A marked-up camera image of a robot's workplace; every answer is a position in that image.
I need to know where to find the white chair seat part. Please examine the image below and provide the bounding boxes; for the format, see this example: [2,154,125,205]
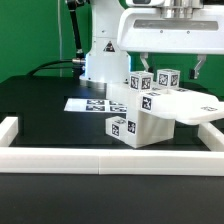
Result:
[125,109,175,148]

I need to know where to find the white chair back frame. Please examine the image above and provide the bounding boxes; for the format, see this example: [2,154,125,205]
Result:
[105,82,224,126]

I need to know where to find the black cable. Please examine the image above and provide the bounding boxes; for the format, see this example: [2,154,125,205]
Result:
[27,59,75,77]

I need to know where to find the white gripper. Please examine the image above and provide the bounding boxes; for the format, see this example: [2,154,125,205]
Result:
[117,0,224,80]

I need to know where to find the white U-shaped fence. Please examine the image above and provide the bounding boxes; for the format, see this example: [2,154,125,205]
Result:
[0,117,224,176]

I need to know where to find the white marker base plate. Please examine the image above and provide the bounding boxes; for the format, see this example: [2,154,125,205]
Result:
[64,98,127,113]

